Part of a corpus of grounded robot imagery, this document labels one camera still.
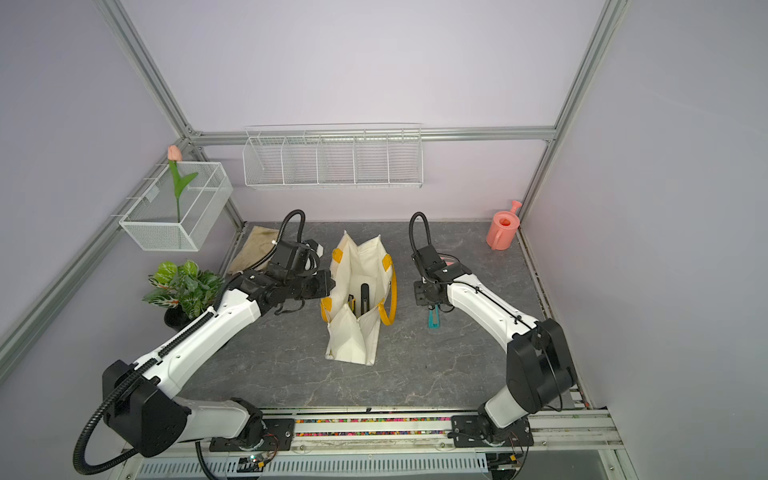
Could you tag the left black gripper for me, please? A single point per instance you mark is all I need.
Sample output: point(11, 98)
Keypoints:
point(324, 277)

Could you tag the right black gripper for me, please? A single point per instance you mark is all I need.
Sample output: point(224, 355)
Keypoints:
point(419, 298)

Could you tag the teal utility knife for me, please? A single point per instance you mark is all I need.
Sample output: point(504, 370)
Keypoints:
point(434, 317)

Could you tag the slim black utility knife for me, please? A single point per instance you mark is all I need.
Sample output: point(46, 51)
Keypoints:
point(365, 297)

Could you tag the illustrated tote bag yellow handles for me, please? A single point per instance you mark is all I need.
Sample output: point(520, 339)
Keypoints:
point(354, 338)

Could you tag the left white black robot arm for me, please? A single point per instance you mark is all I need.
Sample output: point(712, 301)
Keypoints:
point(142, 401)

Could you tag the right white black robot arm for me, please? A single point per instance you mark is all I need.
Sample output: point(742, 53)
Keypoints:
point(539, 365)

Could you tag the beige work glove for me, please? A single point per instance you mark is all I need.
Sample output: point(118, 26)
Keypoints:
point(257, 245)

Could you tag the pink watering can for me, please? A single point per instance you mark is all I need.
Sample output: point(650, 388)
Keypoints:
point(503, 228)

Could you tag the potted green plant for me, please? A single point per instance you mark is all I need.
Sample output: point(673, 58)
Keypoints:
point(183, 291)

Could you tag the white mesh side basket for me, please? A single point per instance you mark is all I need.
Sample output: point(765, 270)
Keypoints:
point(151, 219)

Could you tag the artificial pink tulip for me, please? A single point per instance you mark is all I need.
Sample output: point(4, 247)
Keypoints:
point(180, 182)

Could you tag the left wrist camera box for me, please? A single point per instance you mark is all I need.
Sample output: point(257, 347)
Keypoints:
point(296, 258)

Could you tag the white wire wall shelf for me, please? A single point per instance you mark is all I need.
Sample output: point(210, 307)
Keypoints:
point(333, 155)

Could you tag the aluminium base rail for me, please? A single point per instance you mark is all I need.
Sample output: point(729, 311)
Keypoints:
point(402, 443)

